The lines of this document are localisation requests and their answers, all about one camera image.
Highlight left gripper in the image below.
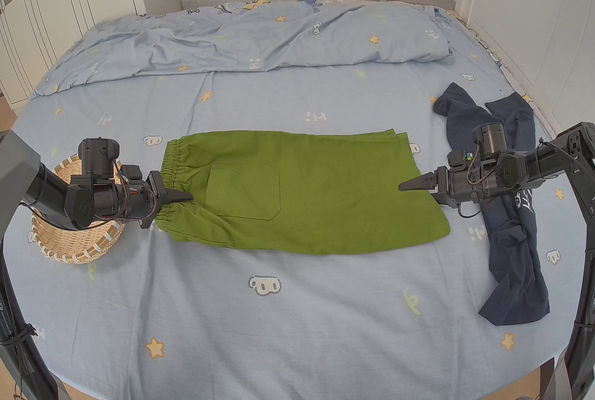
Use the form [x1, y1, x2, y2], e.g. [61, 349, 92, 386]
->
[114, 170, 193, 230]

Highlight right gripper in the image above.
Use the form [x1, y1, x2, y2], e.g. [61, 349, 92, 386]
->
[400, 166, 485, 209]

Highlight green shorts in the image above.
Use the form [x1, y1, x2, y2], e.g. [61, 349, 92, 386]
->
[156, 127, 452, 256]

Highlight round woven basket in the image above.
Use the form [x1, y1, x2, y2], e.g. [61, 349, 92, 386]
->
[27, 156, 126, 265]

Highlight dark blue T-shirt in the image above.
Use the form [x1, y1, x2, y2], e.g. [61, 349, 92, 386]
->
[433, 82, 551, 327]

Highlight pale blue quilt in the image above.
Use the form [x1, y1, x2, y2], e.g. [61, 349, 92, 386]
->
[32, 0, 454, 98]

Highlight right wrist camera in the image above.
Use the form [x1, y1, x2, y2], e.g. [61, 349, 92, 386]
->
[447, 148, 476, 171]

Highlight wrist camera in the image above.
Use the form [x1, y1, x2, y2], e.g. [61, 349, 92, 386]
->
[122, 164, 145, 187]
[447, 148, 476, 171]

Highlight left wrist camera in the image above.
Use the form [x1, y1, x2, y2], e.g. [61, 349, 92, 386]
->
[122, 164, 145, 187]

